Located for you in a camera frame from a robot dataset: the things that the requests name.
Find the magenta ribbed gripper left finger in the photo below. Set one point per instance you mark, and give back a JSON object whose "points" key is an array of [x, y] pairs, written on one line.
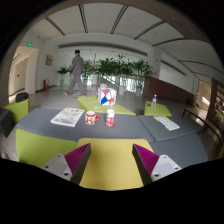
{"points": [[71, 166]]}

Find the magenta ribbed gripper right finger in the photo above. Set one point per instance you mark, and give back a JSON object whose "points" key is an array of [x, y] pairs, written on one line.
{"points": [[151, 166]]}

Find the clear water bottle red label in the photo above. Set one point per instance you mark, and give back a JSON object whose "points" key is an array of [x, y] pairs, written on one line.
{"points": [[110, 114]]}

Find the distant clear water bottle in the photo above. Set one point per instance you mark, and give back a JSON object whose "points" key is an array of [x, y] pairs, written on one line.
{"points": [[154, 100]]}

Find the yellow booklet on table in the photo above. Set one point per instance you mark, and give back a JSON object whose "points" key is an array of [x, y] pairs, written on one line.
{"points": [[167, 123]]}

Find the open magazine on table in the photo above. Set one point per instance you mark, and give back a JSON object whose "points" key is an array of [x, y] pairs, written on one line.
{"points": [[68, 117]]}

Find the red and white mug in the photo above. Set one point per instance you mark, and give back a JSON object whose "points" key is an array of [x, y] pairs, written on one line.
{"points": [[91, 117]]}

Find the red round coaster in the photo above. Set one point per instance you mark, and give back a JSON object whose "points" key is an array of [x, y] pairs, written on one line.
{"points": [[110, 125]]}

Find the small lime green table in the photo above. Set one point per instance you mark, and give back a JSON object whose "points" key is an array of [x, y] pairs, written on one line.
{"points": [[159, 110]]}

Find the lime green square table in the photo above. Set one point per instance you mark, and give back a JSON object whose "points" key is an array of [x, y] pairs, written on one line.
{"points": [[90, 104]]}

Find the wooden bench right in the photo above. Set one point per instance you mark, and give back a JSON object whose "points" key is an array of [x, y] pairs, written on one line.
{"points": [[206, 122]]}

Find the lime green chair left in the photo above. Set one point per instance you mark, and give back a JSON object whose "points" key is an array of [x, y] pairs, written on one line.
{"points": [[18, 109]]}

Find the red white blue polyhedron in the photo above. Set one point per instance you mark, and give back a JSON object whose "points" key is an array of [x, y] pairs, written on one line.
{"points": [[106, 97]]}

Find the black backpack on chair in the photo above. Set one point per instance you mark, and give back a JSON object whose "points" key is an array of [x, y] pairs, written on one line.
{"points": [[21, 97]]}

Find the red fire extinguisher box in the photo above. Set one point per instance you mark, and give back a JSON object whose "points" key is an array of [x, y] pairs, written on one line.
{"points": [[45, 84]]}

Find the wooden bookshelf right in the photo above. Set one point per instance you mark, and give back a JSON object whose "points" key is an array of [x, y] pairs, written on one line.
{"points": [[216, 108]]}

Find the man in grey suit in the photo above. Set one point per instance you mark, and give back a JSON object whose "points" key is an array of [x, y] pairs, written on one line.
{"points": [[77, 69]]}

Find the row of potted plants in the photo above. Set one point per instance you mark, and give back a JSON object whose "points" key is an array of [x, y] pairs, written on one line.
{"points": [[106, 67]]}

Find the framed picture on wall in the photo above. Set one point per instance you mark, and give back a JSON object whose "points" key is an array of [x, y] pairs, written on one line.
{"points": [[49, 60]]}

